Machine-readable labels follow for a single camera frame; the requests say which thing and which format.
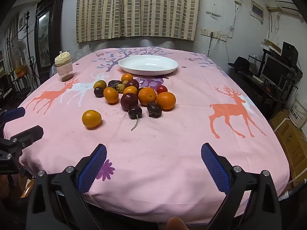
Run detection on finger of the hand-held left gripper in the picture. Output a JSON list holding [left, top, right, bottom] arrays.
[[0, 107, 26, 137], [0, 125, 44, 160]]

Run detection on rough-skinned orange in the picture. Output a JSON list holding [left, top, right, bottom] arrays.
[[138, 87, 157, 106]]

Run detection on large dark plum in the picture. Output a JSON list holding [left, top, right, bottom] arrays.
[[120, 93, 139, 111]]

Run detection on white wall socket strip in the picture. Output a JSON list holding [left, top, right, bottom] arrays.
[[201, 28, 228, 42]]

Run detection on dark wooden framed mirror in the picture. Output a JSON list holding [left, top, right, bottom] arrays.
[[34, 0, 66, 76]]

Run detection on checked beige curtain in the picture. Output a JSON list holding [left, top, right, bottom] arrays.
[[76, 0, 125, 43], [122, 0, 201, 42]]

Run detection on white plastic bucket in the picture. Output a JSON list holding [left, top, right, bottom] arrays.
[[288, 93, 307, 129]]

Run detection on black hat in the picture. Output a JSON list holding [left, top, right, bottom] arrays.
[[228, 56, 253, 73]]

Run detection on pink deer-print tablecloth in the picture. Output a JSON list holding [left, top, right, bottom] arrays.
[[3, 46, 290, 224]]

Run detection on white oval plate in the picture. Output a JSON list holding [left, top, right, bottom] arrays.
[[118, 55, 179, 76]]

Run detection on white power cable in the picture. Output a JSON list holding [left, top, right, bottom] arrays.
[[201, 36, 220, 54]]

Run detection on white wall panel box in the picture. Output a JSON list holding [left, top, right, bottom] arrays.
[[250, 0, 265, 24]]

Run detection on black coat stand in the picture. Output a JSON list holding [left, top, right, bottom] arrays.
[[25, 11, 37, 90]]

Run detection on white air conditioner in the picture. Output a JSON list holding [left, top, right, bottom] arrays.
[[273, 0, 303, 15]]

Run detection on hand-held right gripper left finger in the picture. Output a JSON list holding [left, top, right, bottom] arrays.
[[26, 143, 107, 230]]

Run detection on dark desk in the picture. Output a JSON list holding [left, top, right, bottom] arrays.
[[234, 71, 288, 118]]

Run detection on black speaker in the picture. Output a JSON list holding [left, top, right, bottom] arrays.
[[281, 41, 299, 65]]

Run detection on computer monitor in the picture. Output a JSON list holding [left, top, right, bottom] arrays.
[[261, 55, 292, 87]]

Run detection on cardboard box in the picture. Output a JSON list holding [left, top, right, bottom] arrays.
[[271, 110, 307, 181]]

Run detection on dark cherry with stem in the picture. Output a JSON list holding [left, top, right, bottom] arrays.
[[128, 105, 143, 131]]

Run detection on white standing fan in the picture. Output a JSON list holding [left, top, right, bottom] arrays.
[[13, 39, 27, 61]]

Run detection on person's right hand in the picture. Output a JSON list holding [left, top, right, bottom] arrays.
[[166, 217, 189, 230]]

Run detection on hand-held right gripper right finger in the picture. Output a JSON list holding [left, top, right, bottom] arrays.
[[201, 142, 281, 230]]

